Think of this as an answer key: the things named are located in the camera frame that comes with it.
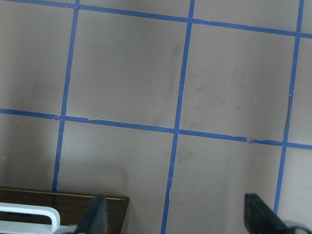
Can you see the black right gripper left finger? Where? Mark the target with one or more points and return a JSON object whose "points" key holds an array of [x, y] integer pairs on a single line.
{"points": [[95, 221]]}

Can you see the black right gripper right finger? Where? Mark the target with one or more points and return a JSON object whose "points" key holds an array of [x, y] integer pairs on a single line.
{"points": [[260, 219]]}

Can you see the light wooden drawer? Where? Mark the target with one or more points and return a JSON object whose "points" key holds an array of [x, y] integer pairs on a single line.
{"points": [[71, 206]]}

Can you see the white drawer handle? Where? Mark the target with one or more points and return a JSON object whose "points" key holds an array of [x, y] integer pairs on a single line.
{"points": [[52, 213]]}

